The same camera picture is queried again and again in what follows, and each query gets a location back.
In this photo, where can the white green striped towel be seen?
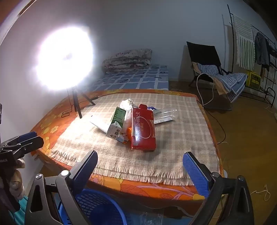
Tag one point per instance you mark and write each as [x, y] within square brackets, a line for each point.
[242, 39]

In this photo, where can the yellow plastic crate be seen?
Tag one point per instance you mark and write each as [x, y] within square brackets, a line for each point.
[254, 81]

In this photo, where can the white plastic bag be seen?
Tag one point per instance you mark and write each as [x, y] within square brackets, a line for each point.
[126, 103]

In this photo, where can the beige plaid blanket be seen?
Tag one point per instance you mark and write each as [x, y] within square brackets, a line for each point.
[184, 134]

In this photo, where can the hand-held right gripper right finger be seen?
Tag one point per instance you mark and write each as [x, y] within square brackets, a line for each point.
[194, 175]

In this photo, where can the black tripod stand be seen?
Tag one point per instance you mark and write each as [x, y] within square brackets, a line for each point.
[78, 106]

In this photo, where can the blue snack packet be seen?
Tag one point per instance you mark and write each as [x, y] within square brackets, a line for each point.
[151, 107]

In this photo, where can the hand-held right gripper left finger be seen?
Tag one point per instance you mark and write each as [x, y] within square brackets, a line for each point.
[83, 175]

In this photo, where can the person's left hand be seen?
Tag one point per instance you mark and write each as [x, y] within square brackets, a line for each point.
[16, 183]

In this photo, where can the black drying rack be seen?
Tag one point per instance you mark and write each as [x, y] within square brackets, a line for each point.
[232, 36]

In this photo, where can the orange teal snack wrapper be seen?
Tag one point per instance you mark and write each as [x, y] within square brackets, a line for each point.
[123, 139]

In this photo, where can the dark hanging garment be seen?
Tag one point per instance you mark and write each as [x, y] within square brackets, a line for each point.
[261, 52]

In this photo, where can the clear plastic wrap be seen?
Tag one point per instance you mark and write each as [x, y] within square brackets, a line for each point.
[151, 218]

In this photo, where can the clear plastic wrapper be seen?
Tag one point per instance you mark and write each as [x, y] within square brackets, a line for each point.
[164, 116]

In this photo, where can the red cardboard box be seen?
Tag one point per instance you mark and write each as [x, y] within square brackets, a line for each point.
[142, 129]

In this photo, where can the green white carton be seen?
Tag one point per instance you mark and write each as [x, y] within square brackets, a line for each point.
[118, 114]

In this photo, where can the blue checked mattress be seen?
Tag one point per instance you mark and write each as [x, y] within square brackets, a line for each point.
[138, 80]

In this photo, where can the blue plastic basket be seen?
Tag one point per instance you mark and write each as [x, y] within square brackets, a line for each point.
[101, 207]

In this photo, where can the blue striped blanket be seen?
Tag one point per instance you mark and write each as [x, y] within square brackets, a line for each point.
[233, 81]

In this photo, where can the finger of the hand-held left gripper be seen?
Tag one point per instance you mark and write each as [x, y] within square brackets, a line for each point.
[32, 143]
[27, 135]

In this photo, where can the beige cloth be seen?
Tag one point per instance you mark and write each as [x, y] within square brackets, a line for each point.
[218, 86]

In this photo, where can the folded floral quilt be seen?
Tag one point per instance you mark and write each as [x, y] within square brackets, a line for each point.
[127, 60]

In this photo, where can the black folding chair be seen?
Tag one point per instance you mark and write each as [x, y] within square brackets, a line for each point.
[203, 54]

